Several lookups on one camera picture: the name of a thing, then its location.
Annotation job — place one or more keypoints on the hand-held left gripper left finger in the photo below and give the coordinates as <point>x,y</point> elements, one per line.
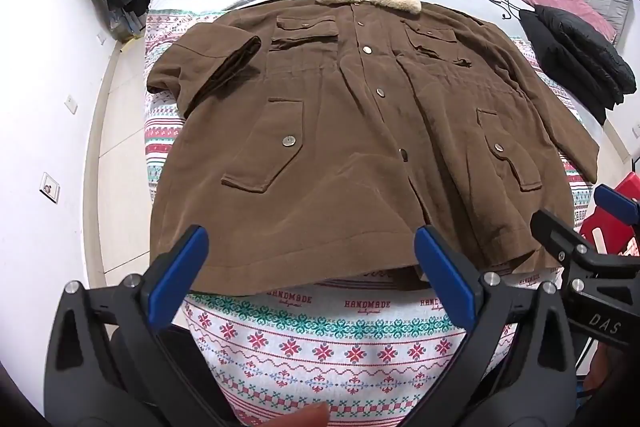
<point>186,267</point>

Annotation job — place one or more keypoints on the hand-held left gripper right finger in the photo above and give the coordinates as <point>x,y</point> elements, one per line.
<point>445,277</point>

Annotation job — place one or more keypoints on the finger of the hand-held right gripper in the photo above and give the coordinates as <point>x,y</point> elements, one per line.
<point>555,232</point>
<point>616,203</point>

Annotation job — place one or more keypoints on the brown jacket with fur collar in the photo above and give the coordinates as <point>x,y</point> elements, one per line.
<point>350,132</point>

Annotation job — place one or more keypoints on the person's right hand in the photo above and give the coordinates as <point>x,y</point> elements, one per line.
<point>597,374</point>

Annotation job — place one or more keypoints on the person's left hand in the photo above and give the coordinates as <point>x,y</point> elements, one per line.
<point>307,414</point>

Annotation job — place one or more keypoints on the red plastic stool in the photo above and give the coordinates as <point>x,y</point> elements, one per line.
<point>627,187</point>

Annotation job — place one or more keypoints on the patterned knit-print blanket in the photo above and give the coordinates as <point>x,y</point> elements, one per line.
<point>325,347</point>

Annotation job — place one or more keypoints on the black puffer jacket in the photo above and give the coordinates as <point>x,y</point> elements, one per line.
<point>580,52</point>

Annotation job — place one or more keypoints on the pale blue bag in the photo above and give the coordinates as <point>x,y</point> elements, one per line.
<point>122,23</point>

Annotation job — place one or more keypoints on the white wall switch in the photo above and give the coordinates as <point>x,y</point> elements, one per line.
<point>50,187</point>

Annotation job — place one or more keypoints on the white wall socket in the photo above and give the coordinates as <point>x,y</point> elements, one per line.
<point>71,104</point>

